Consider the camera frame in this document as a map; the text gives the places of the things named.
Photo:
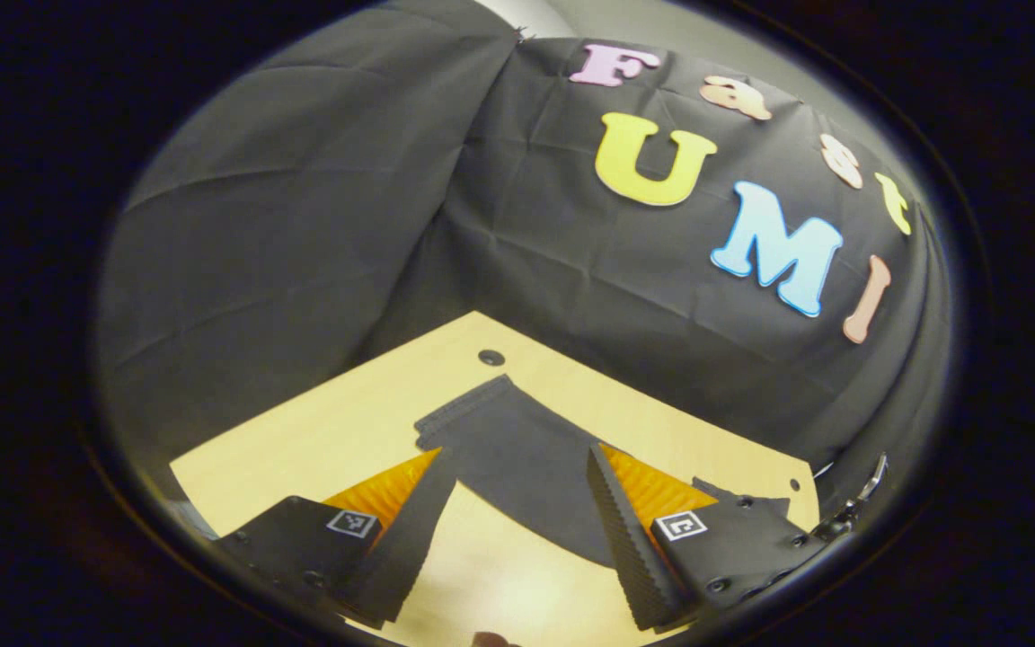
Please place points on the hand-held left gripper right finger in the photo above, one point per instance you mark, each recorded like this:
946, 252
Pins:
634, 548

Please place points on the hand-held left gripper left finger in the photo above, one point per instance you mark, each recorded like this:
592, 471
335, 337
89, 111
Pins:
410, 548

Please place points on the dark grey jeans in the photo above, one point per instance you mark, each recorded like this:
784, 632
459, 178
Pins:
517, 449

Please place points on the metal clamp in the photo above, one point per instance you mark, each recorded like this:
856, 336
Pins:
875, 472

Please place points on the black backdrop cloth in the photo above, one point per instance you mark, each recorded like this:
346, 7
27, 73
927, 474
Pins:
302, 225

